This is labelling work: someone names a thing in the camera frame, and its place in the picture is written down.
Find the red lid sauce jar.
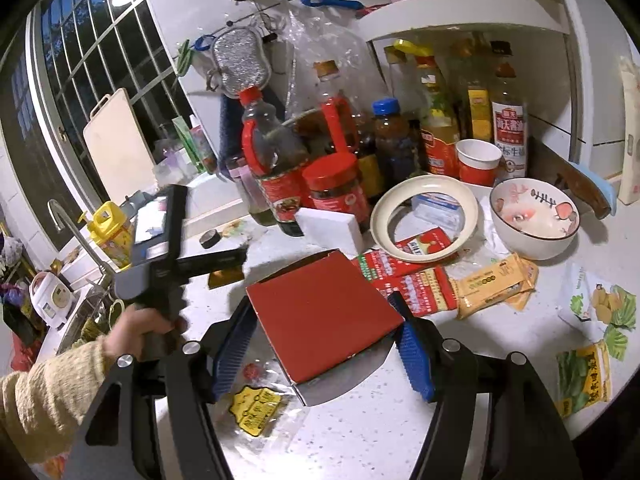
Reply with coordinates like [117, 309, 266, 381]
[301, 152, 372, 227]

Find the white corner shelf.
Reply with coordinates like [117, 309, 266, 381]
[356, 0, 587, 162]

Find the white packet with vegetable print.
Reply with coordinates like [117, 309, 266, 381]
[556, 261, 639, 362]

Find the small pink label bottle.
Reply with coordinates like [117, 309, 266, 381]
[224, 154, 275, 227]

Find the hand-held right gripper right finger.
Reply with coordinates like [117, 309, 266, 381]
[387, 291, 583, 480]

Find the red noodle packet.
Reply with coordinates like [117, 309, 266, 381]
[350, 249, 459, 318]

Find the light blue knife sheath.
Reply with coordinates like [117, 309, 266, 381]
[567, 159, 622, 207]

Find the green tube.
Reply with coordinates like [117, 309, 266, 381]
[171, 114, 217, 174]

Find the steel sink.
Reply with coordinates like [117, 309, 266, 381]
[56, 280, 126, 356]

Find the clear plastic box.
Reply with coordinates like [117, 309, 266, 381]
[411, 191, 464, 232]

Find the green pea snack packet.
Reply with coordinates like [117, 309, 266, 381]
[554, 339, 614, 420]

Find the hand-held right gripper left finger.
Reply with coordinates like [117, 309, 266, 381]
[62, 297, 257, 480]

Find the blue handled peeler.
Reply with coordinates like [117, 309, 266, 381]
[299, 0, 367, 12]

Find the clear wrapper with yellow label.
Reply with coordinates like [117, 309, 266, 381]
[219, 359, 312, 442]

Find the barred window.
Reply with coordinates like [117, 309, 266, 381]
[0, 0, 197, 253]

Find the clear plastic bag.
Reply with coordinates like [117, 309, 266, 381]
[277, 7, 383, 128]

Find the yellow label glass bottle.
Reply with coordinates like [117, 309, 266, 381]
[459, 35, 494, 144]

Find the person's left hand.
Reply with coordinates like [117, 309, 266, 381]
[106, 305, 189, 362]

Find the white bowl with fish print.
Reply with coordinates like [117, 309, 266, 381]
[488, 177, 582, 261]

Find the green hanging clip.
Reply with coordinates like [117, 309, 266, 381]
[176, 34, 217, 70]

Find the metal faucet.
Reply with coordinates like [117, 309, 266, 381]
[47, 199, 115, 283]

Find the yellow cracker packet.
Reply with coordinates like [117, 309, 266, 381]
[451, 252, 541, 322]

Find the red white paper cup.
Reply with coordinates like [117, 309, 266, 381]
[455, 138, 503, 187]

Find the wooden handled cleaver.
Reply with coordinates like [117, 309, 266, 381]
[529, 137, 614, 220]

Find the blue cap dark bottle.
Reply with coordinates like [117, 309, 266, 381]
[371, 97, 422, 187]

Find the tall white bag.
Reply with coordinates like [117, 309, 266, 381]
[616, 55, 640, 207]

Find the red cardboard box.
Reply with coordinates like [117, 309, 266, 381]
[245, 249, 406, 407]

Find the white sponge block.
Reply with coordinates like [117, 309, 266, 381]
[295, 207, 372, 257]

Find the yellow plastic container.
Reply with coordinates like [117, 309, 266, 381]
[87, 201, 134, 269]

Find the red cap vinegar bottle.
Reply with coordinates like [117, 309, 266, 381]
[239, 86, 312, 237]

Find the person's left forearm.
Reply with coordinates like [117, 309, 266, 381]
[0, 335, 126, 467]

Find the cream plastic ring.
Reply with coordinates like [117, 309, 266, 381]
[369, 175, 481, 264]

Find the yellow cap oil bottle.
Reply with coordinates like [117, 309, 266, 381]
[394, 39, 462, 182]

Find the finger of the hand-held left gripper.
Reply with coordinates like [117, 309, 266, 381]
[178, 246, 249, 282]
[164, 185, 189, 262]

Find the white label soy sauce bottle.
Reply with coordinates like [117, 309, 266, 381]
[487, 40, 531, 182]

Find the dark blue cloth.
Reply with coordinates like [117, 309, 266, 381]
[218, 91, 251, 162]

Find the silver glitter scrubber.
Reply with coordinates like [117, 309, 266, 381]
[209, 27, 274, 99]

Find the orange cap sauce bottle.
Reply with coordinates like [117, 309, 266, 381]
[311, 60, 378, 201]

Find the red sachet with tomato print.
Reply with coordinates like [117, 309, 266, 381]
[394, 226, 459, 262]

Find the white rice cooker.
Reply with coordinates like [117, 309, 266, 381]
[29, 271, 77, 332]

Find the white cutting board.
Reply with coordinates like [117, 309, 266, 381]
[82, 87, 159, 207]

